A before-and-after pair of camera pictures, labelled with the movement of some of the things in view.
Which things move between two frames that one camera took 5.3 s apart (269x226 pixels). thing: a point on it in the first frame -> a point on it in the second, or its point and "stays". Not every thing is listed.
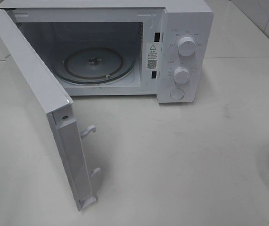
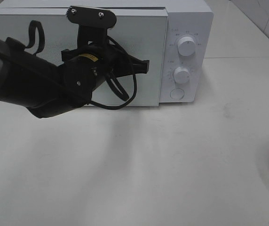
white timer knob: [181, 75] stays
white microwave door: [56, 103] -> [145, 32]
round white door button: [177, 93] stays
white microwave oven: [162, 48] stays
